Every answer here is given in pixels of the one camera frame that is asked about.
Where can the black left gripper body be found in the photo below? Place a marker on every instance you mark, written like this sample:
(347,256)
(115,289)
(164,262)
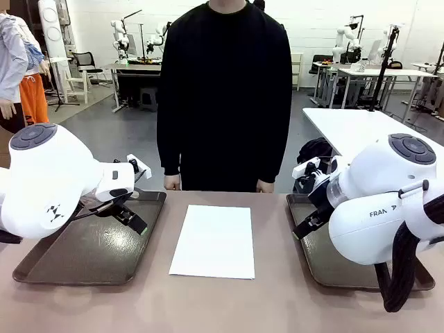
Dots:
(118,203)

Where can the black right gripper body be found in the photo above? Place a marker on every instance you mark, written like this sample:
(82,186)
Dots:
(320,196)

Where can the white A4 paper stack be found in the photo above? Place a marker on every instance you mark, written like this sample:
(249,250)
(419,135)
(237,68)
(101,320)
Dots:
(213,243)

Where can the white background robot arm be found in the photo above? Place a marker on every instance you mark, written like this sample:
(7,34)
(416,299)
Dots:
(157,38)
(119,34)
(341,38)

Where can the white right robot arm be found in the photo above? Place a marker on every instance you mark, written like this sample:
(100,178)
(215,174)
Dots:
(381,194)

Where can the person's left forearm black sleeve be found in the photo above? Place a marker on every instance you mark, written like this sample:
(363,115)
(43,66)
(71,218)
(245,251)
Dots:
(274,152)

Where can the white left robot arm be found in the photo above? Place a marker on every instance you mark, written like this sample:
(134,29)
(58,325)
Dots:
(52,173)

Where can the person's right forearm black sleeve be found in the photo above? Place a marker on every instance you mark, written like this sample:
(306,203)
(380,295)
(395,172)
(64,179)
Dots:
(170,145)

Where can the person's right hand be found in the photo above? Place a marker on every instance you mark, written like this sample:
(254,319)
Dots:
(172,182)

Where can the person's left hand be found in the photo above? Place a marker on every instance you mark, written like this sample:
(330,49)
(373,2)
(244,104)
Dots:
(265,186)

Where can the black stool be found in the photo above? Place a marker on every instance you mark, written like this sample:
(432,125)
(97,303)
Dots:
(299,187)

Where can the black bag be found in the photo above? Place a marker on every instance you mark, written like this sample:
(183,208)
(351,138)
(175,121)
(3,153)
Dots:
(315,149)

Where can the brown plastic tray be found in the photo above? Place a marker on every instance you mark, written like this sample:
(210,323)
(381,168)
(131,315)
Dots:
(322,270)
(86,253)

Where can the large white table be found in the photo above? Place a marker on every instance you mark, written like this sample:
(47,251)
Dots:
(347,128)

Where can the grey plastic stool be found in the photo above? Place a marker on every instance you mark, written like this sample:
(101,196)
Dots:
(148,98)

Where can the thin black floor stand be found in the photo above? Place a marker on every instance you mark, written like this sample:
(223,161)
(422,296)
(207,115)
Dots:
(60,102)

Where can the background desk with black panel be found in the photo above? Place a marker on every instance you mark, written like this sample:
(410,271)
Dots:
(135,83)

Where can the white wooden chair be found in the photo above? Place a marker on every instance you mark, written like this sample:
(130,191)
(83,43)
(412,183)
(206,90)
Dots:
(78,85)

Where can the white drawer cabinet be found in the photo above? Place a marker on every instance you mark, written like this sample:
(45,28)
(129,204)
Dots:
(297,69)

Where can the black office chair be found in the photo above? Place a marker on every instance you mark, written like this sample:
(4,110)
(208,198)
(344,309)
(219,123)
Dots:
(319,60)

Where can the black tripod pole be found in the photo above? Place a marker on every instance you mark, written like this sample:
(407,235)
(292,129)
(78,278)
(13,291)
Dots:
(382,74)

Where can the white background desk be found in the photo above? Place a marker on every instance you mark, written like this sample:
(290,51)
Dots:
(381,72)

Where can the black mesh chair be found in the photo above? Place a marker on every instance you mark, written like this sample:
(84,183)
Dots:
(83,60)

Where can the person in black sweater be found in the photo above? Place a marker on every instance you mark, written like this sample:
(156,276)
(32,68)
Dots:
(222,86)

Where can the white tower air conditioner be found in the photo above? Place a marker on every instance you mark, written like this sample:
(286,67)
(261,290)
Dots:
(52,21)

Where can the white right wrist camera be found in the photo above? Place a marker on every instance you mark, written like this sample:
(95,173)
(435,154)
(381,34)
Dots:
(305,168)

